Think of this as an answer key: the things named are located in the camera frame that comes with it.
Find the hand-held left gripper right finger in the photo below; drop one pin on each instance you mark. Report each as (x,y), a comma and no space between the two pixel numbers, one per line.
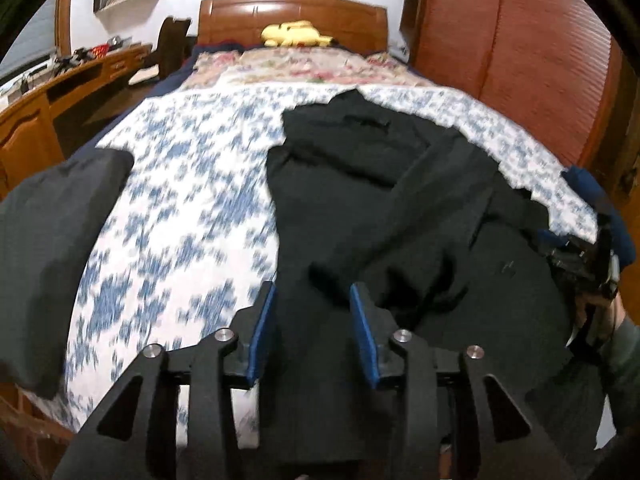
(364,332)

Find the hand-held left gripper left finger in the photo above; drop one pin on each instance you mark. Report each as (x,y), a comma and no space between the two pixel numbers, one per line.
(261,332)

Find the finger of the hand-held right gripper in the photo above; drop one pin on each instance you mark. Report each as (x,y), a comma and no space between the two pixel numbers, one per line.
(550,242)

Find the black button coat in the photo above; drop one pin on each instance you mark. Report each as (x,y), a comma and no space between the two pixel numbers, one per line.
(380,185)

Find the person's right hand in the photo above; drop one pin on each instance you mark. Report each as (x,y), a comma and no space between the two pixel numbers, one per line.
(607,317)

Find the navy blue cloth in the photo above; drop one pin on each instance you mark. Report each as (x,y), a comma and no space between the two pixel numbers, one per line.
(587,190)

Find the blue floral bed blanket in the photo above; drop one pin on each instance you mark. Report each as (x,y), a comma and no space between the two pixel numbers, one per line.
(190,200)

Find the wooden slatted wardrobe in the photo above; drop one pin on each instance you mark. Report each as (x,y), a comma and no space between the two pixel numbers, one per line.
(500,35)

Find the dark grey folded garment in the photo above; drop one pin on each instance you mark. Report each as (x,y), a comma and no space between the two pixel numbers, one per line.
(45,260)

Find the pink floral quilt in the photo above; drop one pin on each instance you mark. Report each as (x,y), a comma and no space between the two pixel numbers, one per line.
(300,67)

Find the navy blue bedsheet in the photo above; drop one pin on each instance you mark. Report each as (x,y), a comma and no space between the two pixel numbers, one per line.
(172,77)

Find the yellow plush toy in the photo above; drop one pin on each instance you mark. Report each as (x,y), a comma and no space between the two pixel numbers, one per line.
(295,34)

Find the dark wooden chair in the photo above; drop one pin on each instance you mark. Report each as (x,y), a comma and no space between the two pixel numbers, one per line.
(172,45)

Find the wooden desk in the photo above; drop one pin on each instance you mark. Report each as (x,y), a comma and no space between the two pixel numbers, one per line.
(30,120)

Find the wooden bed headboard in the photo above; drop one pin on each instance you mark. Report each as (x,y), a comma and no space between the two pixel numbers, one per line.
(240,17)

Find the red basket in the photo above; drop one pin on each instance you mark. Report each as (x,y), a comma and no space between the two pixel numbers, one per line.
(100,50)

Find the black gadget on desk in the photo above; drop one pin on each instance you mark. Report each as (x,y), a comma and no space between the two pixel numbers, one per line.
(75,57)

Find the grey window blind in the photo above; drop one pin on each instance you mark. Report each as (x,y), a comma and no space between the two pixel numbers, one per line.
(30,35)

